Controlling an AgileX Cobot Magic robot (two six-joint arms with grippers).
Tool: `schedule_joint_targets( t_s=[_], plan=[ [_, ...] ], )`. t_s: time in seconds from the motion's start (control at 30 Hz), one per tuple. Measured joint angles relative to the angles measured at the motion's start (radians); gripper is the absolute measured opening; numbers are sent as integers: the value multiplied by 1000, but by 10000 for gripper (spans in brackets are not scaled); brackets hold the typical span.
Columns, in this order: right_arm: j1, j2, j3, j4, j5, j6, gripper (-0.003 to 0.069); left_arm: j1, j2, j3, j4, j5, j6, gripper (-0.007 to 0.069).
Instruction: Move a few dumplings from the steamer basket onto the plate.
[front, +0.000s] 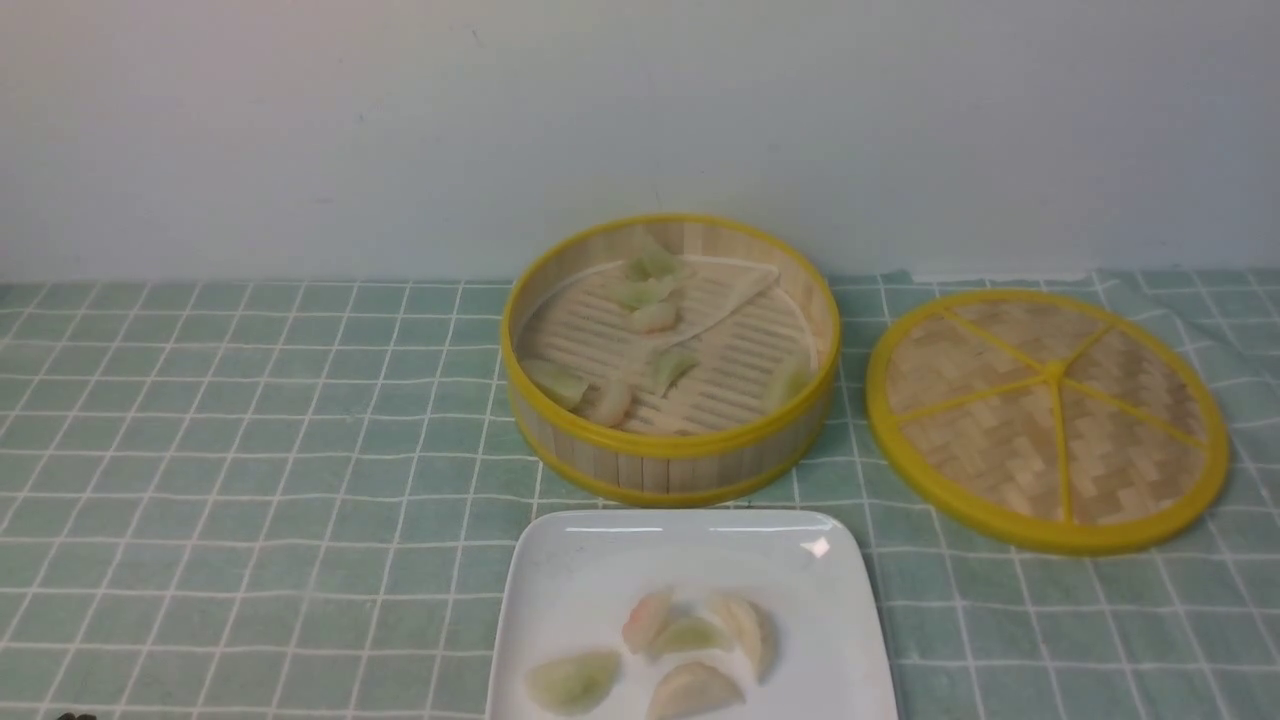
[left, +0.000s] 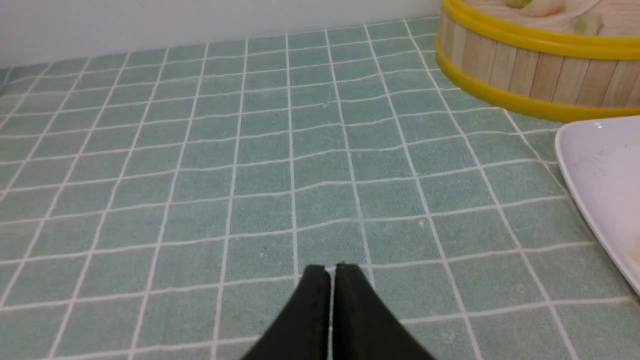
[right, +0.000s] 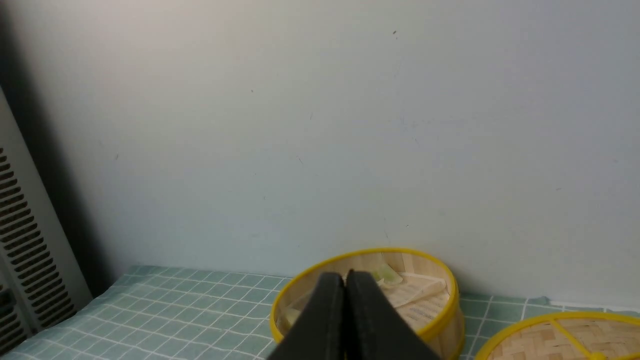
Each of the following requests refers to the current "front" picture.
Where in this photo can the green dumpling steamer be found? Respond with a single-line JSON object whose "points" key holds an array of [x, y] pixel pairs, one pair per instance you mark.
{"points": [[562, 385], [635, 295], [654, 263], [668, 367]]}

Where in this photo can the green dumpling steamer front left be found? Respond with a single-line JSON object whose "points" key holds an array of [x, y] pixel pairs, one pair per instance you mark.
{"points": [[562, 385]]}

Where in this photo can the green checked tablecloth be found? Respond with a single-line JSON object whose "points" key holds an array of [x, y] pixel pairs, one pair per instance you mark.
{"points": [[228, 500]]}

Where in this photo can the green dumpling steamer upper middle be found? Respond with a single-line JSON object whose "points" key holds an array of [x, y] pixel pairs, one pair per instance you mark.
{"points": [[635, 295]]}

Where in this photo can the beige dumpling on plate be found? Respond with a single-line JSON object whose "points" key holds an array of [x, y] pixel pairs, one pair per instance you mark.
{"points": [[693, 689]]}

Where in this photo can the pink white dumpling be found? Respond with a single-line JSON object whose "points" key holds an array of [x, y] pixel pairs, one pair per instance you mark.
{"points": [[647, 619]]}

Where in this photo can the green dumpling on plate left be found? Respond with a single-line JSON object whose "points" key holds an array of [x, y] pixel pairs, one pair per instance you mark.
{"points": [[573, 685]]}

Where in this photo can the yellow rimmed woven steamer lid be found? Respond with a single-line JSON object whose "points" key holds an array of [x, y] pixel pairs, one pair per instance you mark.
{"points": [[1046, 422]]}

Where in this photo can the small green dumpling on plate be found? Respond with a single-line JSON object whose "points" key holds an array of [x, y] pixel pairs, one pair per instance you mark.
{"points": [[690, 633]]}

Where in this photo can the green dumpling steamer top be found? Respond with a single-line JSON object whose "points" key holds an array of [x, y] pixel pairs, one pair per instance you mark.
{"points": [[654, 263]]}

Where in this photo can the white steamer liner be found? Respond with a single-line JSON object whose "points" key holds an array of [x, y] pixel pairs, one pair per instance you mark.
{"points": [[735, 316]]}

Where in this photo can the cream white dumpling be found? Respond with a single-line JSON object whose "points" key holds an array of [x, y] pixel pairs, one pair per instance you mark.
{"points": [[752, 628]]}

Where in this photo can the yellow rimmed bamboo steamer basket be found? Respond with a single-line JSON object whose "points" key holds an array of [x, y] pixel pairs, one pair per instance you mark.
{"points": [[677, 471]]}

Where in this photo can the pinkish dumpling steamer centre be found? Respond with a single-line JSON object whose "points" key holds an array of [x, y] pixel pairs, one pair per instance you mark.
{"points": [[659, 317]]}

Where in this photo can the pale pink dumpling steamer front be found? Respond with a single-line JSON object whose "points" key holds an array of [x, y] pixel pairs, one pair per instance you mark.
{"points": [[612, 402]]}

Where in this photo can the white square plate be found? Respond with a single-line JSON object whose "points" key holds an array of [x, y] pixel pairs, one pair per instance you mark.
{"points": [[577, 575]]}

